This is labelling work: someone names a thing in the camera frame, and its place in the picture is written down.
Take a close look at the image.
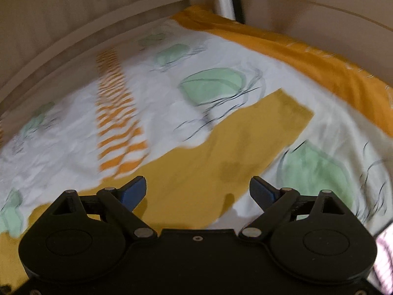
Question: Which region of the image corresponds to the white patterned bed sheet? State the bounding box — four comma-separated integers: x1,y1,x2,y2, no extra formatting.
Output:
0,4,393,294

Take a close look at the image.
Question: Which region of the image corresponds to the right wooden bed rail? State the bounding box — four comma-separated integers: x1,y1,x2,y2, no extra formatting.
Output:
241,0,392,84

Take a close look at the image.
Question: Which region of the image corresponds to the mustard yellow knit sweater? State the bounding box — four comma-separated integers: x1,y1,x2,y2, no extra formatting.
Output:
0,88,314,286

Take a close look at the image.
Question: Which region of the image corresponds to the wooden bed headboard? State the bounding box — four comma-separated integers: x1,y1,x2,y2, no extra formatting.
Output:
0,0,222,121

